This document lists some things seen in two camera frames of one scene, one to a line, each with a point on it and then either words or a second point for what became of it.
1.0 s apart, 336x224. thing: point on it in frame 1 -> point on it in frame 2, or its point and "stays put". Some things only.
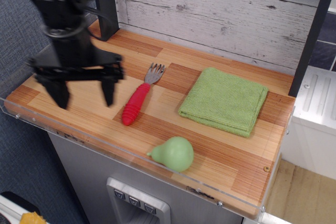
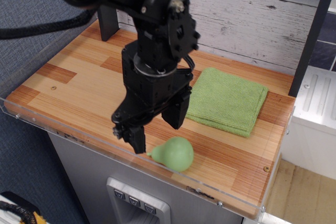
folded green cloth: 227,102 stays put
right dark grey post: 315,33 stays put
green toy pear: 176,152 stays put
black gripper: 73,57 -> 147,96
